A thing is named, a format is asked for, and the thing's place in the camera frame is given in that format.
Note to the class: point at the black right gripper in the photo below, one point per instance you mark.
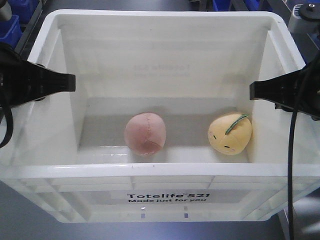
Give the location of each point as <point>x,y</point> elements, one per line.
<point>298,90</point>

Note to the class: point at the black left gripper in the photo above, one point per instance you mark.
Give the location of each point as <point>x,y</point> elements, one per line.
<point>24,81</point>

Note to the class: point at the yellow plush mango toy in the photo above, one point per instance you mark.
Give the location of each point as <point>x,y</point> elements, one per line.
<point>230,133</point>

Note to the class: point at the pink plush peach toy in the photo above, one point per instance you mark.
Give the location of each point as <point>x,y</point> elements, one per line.
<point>145,133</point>

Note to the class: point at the white plastic tote box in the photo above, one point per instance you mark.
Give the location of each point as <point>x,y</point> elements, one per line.
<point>68,153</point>

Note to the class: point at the grey robot arm joint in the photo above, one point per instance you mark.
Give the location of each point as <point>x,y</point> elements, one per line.
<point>305,18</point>

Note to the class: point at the blue storage bin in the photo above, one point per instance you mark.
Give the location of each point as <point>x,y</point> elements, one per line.
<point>10,31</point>

